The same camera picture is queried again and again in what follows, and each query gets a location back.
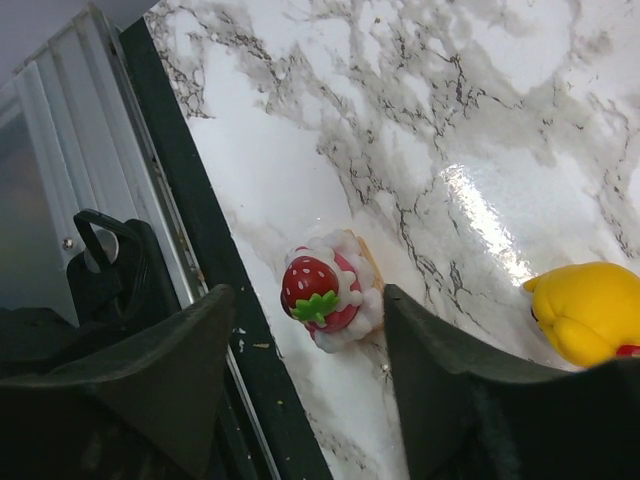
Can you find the yellow duck toy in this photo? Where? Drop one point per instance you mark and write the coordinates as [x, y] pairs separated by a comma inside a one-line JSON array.
[[588, 312]]

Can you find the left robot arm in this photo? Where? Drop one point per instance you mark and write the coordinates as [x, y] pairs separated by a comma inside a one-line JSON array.
[[120, 286]]

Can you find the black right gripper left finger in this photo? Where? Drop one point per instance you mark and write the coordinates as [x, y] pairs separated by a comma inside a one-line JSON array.
[[143, 408]]

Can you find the pink bear toy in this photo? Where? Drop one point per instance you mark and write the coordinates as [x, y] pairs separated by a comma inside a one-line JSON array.
[[331, 285]]

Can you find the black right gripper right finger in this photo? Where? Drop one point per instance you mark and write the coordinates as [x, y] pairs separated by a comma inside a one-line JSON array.
[[471, 411]]

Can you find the black front mounting rail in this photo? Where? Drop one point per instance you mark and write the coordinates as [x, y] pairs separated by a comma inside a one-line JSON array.
[[262, 430]]

